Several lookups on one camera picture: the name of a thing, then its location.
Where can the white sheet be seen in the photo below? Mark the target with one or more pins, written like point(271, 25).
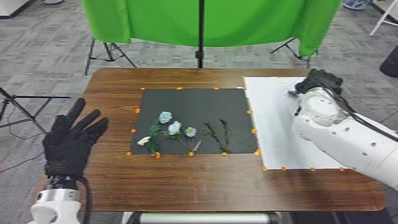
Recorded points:
point(271, 126)

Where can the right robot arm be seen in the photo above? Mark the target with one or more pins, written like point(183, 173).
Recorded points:
point(348, 136)

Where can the small white flower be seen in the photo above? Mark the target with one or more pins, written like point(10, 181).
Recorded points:
point(144, 140)

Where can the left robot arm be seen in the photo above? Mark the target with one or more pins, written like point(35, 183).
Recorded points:
point(55, 203)

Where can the pale grey bar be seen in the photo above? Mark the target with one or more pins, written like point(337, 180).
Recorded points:
point(204, 219)

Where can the pale blue flower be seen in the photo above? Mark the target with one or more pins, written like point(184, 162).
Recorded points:
point(163, 117)

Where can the green sprig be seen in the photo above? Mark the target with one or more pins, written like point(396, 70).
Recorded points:
point(211, 135)
point(224, 133)

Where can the black stand pole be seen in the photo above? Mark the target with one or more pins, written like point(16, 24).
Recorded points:
point(200, 33)

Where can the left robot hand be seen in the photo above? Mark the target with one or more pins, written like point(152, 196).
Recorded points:
point(71, 143)

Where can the black tripod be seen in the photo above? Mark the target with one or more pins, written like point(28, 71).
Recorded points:
point(19, 106)
point(289, 48)
point(108, 53)

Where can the dark mat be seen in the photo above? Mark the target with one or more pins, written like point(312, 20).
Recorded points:
point(195, 106)

